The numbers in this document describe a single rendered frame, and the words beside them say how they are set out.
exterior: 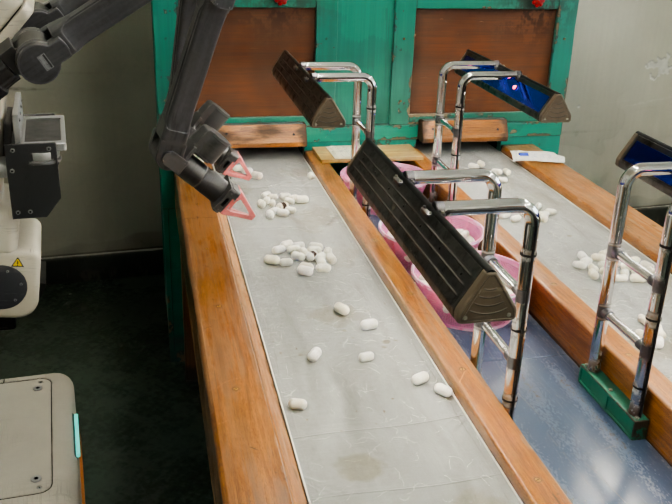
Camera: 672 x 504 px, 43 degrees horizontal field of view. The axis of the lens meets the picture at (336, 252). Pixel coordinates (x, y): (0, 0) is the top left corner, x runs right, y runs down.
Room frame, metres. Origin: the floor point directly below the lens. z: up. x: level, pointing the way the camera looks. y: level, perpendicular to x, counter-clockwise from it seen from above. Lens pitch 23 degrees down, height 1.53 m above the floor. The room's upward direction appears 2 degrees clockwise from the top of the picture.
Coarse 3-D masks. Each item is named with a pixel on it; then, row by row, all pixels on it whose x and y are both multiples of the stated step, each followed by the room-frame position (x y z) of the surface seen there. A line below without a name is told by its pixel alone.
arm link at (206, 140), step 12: (204, 132) 1.77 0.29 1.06; (216, 132) 1.80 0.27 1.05; (192, 144) 1.76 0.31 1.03; (204, 144) 1.77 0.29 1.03; (216, 144) 1.77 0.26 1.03; (228, 144) 1.78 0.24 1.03; (168, 156) 1.71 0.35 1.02; (180, 156) 1.73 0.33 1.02; (204, 156) 1.76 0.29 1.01; (216, 156) 1.77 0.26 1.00; (180, 168) 1.73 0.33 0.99
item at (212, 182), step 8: (208, 168) 1.80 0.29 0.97; (208, 176) 1.77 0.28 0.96; (216, 176) 1.78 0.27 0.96; (200, 184) 1.76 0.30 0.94; (208, 184) 1.76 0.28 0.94; (216, 184) 1.77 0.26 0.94; (224, 184) 1.78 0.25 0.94; (200, 192) 1.77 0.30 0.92; (208, 192) 1.76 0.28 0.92; (216, 192) 1.77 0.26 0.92; (224, 192) 1.77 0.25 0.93; (232, 192) 1.75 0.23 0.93; (216, 200) 1.77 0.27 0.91; (216, 208) 1.74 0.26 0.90
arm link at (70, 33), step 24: (96, 0) 1.63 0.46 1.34; (120, 0) 1.64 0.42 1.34; (144, 0) 1.66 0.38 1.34; (48, 24) 1.63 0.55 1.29; (72, 24) 1.61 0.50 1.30; (96, 24) 1.63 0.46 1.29; (24, 48) 1.56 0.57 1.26; (48, 48) 1.57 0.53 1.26; (72, 48) 1.61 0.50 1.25; (24, 72) 1.56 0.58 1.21; (48, 72) 1.58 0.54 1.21
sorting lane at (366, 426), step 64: (256, 192) 2.32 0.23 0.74; (320, 192) 2.34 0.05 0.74; (256, 256) 1.85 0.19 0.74; (256, 320) 1.53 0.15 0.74; (320, 320) 1.54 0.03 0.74; (384, 320) 1.55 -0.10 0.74; (320, 384) 1.29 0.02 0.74; (384, 384) 1.30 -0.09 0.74; (320, 448) 1.10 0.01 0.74; (384, 448) 1.11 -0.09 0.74; (448, 448) 1.12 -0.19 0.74
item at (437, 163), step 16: (448, 64) 2.36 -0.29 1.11; (464, 64) 2.37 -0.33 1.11; (480, 64) 2.38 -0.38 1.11; (496, 64) 2.39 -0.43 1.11; (464, 80) 2.21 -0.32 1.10; (464, 96) 2.21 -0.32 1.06; (448, 128) 2.27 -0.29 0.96; (432, 160) 2.36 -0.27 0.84; (432, 192) 2.36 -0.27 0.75; (448, 192) 2.22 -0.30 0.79
